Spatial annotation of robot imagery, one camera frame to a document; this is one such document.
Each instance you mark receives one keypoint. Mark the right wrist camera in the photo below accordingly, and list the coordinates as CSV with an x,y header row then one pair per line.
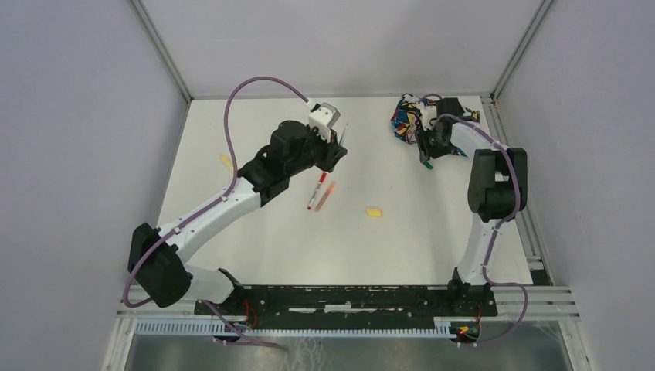
x,y
428,112

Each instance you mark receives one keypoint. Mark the comic print pencil pouch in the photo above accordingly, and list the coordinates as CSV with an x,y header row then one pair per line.
x,y
406,116

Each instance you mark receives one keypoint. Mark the red white pen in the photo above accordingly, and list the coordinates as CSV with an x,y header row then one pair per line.
x,y
317,188

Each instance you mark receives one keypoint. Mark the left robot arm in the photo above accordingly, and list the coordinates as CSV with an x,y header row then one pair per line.
x,y
159,255

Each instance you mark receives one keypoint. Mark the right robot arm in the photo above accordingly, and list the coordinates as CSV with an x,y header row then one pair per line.
x,y
498,180

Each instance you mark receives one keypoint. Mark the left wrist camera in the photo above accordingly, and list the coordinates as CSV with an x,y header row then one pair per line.
x,y
322,118

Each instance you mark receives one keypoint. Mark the yellow pen cap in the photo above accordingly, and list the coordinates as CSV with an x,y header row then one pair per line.
x,y
374,212

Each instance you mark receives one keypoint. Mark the green grey pen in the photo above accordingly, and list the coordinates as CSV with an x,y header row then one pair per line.
x,y
343,134

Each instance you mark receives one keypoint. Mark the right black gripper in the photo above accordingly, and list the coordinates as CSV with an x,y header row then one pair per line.
x,y
425,151

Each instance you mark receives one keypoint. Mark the orange pen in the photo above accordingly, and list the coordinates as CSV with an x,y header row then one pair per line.
x,y
325,196

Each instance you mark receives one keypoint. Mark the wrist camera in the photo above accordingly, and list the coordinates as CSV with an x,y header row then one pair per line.
x,y
322,118
428,112

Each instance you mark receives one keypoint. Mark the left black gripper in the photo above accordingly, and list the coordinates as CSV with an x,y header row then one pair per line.
x,y
333,151

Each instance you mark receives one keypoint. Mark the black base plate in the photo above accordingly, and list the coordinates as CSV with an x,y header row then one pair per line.
x,y
279,307

